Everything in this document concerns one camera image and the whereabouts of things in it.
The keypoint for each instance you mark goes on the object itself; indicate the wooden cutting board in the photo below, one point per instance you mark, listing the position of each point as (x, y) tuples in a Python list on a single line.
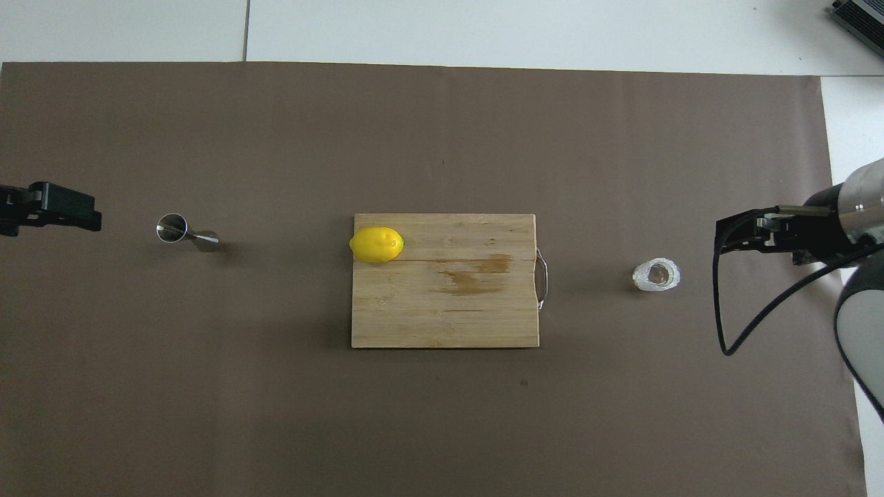
[(442, 304)]

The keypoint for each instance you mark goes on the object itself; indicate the small clear glass cup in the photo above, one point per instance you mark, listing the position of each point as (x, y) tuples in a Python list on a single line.
[(656, 275)]

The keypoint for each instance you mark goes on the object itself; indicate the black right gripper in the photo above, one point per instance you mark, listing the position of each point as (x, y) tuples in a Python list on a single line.
[(822, 231)]

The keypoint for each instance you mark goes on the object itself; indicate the brown paper table mat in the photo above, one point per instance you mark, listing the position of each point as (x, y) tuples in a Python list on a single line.
[(276, 414)]

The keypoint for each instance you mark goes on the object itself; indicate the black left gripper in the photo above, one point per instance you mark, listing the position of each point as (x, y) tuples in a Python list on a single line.
[(14, 210)]

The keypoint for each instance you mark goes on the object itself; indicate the yellow lemon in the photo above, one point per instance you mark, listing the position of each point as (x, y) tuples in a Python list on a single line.
[(376, 245)]

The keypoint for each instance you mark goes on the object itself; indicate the steel double jigger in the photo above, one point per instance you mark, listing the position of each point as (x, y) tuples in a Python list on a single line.
[(173, 229)]

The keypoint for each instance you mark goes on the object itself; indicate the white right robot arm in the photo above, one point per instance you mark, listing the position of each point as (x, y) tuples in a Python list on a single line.
[(863, 317)]

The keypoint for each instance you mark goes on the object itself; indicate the grey ribbed metal box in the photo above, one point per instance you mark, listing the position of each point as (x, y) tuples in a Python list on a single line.
[(863, 15)]

